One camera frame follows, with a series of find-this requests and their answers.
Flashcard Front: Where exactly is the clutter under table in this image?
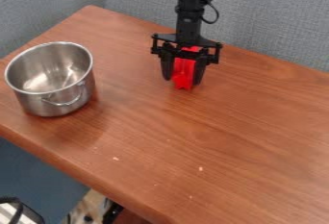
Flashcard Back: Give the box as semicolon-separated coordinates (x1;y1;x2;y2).
62;188;152;224

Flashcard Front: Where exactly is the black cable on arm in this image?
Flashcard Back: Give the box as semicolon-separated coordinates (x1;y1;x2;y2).
201;2;221;25

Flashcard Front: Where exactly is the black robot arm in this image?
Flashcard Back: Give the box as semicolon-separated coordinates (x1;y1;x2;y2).
150;0;223;89

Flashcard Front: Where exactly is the white striped object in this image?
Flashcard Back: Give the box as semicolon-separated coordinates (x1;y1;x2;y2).
0;204;38;224

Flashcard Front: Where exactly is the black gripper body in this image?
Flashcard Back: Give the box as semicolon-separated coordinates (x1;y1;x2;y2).
150;7;223;64

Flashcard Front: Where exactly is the stainless steel pot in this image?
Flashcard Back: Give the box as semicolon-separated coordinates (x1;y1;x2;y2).
5;41;96;117

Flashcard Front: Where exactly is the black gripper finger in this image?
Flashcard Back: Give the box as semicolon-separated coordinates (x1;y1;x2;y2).
160;42;176;81
193;58;208;86

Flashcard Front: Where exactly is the red star-shaped block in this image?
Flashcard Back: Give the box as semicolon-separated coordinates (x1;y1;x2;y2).
172;45;204;91

